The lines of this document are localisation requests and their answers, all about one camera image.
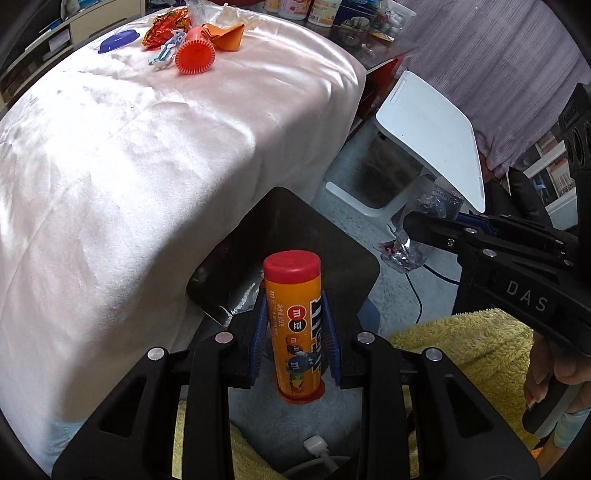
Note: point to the large white bottle pink label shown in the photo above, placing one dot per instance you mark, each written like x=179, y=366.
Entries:
x=295, y=7

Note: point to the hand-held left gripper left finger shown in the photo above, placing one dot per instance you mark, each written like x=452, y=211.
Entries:
x=258, y=339

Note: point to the yellow fluffy towel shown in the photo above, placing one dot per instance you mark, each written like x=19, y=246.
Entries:
x=461, y=350

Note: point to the clear plastic bottle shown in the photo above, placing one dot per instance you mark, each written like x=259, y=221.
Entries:
x=406, y=254

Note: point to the blue plastic lid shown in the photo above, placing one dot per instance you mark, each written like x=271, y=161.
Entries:
x=117, y=41

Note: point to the clear plastic box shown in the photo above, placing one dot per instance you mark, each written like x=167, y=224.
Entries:
x=399, y=23

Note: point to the orange candy tube red cap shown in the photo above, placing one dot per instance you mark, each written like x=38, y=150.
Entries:
x=291, y=286

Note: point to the person's leg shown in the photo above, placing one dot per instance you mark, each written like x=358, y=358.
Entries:
x=565, y=438

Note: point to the blue cookie tin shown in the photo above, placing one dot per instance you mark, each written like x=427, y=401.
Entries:
x=360, y=16

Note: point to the orange snack wrapper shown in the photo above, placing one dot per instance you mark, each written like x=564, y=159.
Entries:
x=164, y=25

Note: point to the purple striped curtain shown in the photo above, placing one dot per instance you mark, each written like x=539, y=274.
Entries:
x=498, y=69

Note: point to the beige television cabinet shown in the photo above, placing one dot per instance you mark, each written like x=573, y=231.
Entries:
x=87, y=25

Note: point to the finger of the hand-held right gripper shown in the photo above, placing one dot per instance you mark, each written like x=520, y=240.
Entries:
x=478, y=223
x=429, y=228

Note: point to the small white bottle orange label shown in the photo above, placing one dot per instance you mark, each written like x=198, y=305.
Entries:
x=325, y=11

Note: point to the white plastic stool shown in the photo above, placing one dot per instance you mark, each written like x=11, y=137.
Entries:
x=429, y=124

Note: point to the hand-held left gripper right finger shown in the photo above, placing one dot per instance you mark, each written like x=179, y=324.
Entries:
x=332, y=341

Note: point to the orange paper piece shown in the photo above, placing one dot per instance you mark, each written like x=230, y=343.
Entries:
x=228, y=37

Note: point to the pink satin tablecloth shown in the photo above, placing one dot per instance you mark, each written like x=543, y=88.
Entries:
x=138, y=184

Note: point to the person's right hand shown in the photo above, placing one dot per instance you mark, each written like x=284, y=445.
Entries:
x=568, y=369

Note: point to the blue clear plastic wrapper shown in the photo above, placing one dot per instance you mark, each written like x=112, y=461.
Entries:
x=164, y=53

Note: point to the crumpled clear plastic wrap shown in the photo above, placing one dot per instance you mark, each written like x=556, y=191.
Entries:
x=231, y=14

